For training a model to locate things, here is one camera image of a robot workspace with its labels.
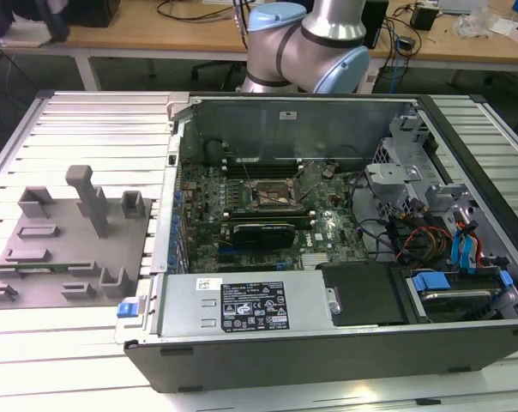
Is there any thin metal locking lever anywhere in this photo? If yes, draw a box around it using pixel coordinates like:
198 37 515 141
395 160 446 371
240 157 256 185

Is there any metal socket cover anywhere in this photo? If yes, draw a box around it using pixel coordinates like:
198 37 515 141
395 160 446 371
286 161 324 203

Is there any RAM slots bank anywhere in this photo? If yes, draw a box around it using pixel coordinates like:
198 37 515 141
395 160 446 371
222 156 303 179
223 208 316 224

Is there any black graphics card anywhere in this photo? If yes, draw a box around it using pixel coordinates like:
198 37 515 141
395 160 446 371
228 221 297 250

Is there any green motherboard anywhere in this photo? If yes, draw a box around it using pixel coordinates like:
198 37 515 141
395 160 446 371
179 161 371 274

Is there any black cylinder part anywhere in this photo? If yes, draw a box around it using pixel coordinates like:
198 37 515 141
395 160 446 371
203 139 224 167

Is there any small silver heat sink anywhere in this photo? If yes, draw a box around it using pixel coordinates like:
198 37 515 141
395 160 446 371
301 252 333 271

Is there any silver power supply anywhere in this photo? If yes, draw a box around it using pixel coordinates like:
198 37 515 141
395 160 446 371
158 272 335 338

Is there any black drive bay cover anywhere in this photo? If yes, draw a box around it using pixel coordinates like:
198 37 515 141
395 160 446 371
318 261 408 327

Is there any grey metal drive cage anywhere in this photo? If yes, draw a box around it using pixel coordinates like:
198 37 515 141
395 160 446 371
364 113 470 224

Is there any black chair base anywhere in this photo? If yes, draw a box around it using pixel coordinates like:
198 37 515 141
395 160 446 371
190 59 245 83

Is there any black open PC case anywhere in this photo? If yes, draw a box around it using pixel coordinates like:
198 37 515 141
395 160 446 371
112 92 518 394

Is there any hard disk in blue carrier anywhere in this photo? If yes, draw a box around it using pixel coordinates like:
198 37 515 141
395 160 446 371
407 270 515 323

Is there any grey parts rack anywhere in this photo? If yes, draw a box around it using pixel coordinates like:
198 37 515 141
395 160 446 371
0 164 154 311

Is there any green RAM stick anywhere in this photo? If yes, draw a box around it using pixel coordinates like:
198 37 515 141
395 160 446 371
0 264 95 276

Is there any wooden desk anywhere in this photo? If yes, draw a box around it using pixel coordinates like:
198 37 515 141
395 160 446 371
0 0 518 91

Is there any small black box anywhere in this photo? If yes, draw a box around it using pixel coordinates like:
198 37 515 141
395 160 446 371
410 6 439 31

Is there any large black equipment box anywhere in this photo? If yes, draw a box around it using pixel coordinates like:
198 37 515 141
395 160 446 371
65 0 121 27

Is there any clear plastic bag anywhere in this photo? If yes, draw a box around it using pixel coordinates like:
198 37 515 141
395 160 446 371
454 8 496 38

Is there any white cardboard box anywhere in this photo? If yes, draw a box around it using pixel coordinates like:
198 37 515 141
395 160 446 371
490 16 518 46

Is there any person in dark clothes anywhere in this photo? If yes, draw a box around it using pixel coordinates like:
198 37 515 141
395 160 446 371
0 0 71 45

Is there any red yellow wire bundle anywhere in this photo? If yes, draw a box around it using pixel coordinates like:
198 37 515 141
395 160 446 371
395 225 453 263

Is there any blue flat data wire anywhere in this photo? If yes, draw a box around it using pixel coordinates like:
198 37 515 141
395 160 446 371
450 229 481 274

